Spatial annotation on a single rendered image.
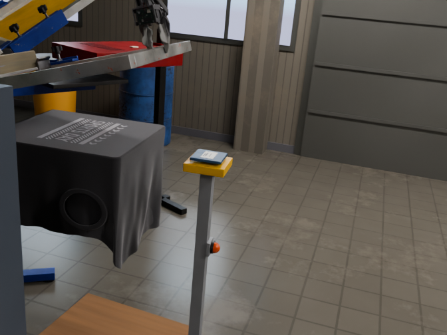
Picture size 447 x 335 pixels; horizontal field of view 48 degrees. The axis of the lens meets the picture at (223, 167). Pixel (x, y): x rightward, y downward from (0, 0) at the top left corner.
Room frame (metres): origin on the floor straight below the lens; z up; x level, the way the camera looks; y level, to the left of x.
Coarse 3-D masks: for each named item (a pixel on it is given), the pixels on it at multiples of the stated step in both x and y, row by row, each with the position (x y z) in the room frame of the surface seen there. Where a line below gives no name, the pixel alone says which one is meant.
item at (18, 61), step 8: (0, 56) 1.74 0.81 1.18; (8, 56) 1.78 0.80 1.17; (16, 56) 1.82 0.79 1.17; (24, 56) 1.87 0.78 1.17; (32, 56) 1.92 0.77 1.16; (0, 64) 1.72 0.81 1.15; (8, 64) 1.77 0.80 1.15; (16, 64) 1.81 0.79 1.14; (24, 64) 1.85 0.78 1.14; (32, 64) 1.90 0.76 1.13; (0, 72) 1.71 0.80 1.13; (8, 72) 1.75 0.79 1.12
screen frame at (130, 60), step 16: (160, 48) 1.61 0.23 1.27; (176, 48) 1.76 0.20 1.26; (64, 64) 1.99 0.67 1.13; (80, 64) 1.38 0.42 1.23; (96, 64) 1.37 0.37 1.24; (112, 64) 1.37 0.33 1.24; (128, 64) 1.36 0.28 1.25; (144, 64) 1.45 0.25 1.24; (0, 80) 1.43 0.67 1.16; (16, 80) 1.42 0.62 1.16; (32, 80) 1.41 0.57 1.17; (48, 80) 1.40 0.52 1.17
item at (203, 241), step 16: (192, 160) 1.47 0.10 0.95; (224, 160) 1.50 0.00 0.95; (208, 176) 1.46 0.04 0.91; (208, 192) 1.46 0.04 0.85; (208, 208) 1.46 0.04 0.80; (208, 224) 1.47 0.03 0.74; (208, 240) 1.48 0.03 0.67; (208, 256) 1.46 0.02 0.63; (192, 288) 1.47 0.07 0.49; (192, 304) 1.47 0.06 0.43; (192, 320) 1.47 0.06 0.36
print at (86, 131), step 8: (80, 120) 1.83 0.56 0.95; (88, 120) 1.84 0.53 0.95; (96, 120) 1.85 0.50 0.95; (56, 128) 1.69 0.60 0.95; (64, 128) 1.70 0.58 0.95; (72, 128) 1.71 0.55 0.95; (80, 128) 1.72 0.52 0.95; (88, 128) 1.73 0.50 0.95; (96, 128) 1.74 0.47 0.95; (104, 128) 1.75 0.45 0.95; (112, 128) 1.76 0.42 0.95; (120, 128) 1.77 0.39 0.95; (40, 136) 1.58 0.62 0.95; (48, 136) 1.59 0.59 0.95; (56, 136) 1.60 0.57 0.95; (64, 136) 1.60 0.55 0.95; (72, 136) 1.61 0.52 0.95; (80, 136) 1.62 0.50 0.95; (88, 136) 1.63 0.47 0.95; (96, 136) 1.64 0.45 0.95; (104, 136) 1.65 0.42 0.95; (88, 144) 1.54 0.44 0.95
